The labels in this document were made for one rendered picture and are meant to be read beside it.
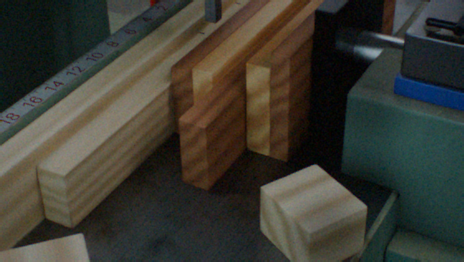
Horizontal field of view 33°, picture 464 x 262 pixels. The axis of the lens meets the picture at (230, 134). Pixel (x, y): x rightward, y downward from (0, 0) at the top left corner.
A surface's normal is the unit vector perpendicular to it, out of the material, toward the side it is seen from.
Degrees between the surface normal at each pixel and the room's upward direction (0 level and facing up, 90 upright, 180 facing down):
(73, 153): 0
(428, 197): 90
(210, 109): 0
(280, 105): 90
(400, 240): 0
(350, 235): 90
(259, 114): 90
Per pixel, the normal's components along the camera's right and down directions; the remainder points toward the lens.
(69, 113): -0.02, -0.82
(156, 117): 0.87, 0.27
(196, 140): -0.49, 0.51
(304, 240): -0.85, 0.32
